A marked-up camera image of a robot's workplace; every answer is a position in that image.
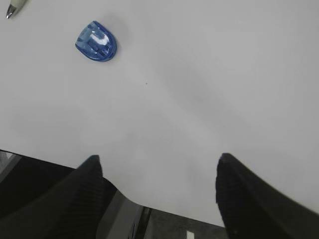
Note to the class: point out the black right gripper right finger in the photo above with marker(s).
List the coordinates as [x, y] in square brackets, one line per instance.
[252, 209]

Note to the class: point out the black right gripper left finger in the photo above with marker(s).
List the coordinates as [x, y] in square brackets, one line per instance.
[69, 210]

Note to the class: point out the blue pencil sharpener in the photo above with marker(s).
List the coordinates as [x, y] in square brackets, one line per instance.
[97, 43]

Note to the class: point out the beige grip white pen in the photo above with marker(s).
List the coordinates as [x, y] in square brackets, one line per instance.
[14, 7]

